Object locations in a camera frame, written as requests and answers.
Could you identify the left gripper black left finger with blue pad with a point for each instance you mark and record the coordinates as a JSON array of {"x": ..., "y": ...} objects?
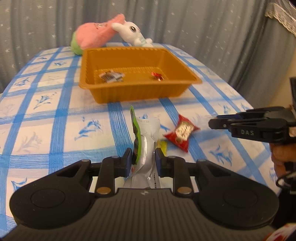
[{"x": 83, "y": 171}]

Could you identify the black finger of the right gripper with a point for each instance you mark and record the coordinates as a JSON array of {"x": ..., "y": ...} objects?
[{"x": 270, "y": 125}]

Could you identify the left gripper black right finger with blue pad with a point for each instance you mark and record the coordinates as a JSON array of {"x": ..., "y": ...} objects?
[{"x": 181, "y": 172}]

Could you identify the silver foil snack pouch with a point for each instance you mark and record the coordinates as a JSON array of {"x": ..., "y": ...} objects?
[{"x": 145, "y": 174}]

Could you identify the large red snack packet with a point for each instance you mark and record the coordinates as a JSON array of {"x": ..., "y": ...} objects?
[{"x": 180, "y": 135}]

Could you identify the clear black seaweed snack pack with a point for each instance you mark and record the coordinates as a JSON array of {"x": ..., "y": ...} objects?
[{"x": 112, "y": 76}]

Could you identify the small red white candy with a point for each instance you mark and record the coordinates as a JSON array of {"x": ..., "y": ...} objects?
[{"x": 157, "y": 76}]

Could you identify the person's right hand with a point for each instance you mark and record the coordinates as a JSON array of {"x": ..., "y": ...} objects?
[{"x": 281, "y": 154}]

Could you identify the green yellow small wrapper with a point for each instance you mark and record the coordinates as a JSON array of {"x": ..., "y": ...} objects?
[{"x": 137, "y": 147}]

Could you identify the blue checked tablecloth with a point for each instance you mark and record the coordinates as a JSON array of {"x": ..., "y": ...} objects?
[{"x": 49, "y": 122}]

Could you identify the grey star curtain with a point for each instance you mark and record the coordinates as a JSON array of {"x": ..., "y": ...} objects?
[{"x": 253, "y": 53}]

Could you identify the orange plastic tray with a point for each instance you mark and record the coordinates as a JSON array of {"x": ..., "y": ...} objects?
[{"x": 137, "y": 63}]

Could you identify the lace trimmed cloth cover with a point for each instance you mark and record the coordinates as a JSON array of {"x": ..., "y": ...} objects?
[{"x": 284, "y": 12}]

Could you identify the pink green plush toy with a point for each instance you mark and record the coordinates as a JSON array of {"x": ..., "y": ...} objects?
[{"x": 94, "y": 35}]

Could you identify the white rabbit plush toy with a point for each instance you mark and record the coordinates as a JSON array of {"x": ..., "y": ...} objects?
[{"x": 131, "y": 34}]

